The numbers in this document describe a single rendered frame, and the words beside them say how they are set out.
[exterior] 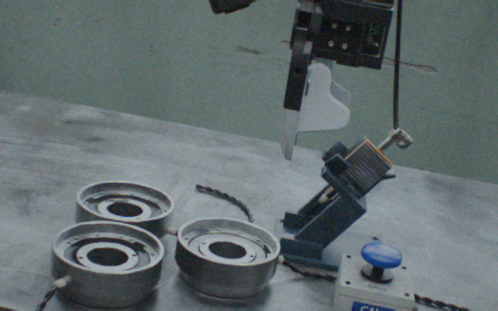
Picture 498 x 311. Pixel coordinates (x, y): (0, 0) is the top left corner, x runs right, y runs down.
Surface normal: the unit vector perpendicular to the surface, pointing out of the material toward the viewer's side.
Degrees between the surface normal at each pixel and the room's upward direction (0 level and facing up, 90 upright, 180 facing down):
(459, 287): 0
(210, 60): 90
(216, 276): 90
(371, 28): 90
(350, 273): 0
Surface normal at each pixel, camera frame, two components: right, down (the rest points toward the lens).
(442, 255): 0.15, -0.93
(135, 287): 0.62, 0.36
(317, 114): -0.11, 0.19
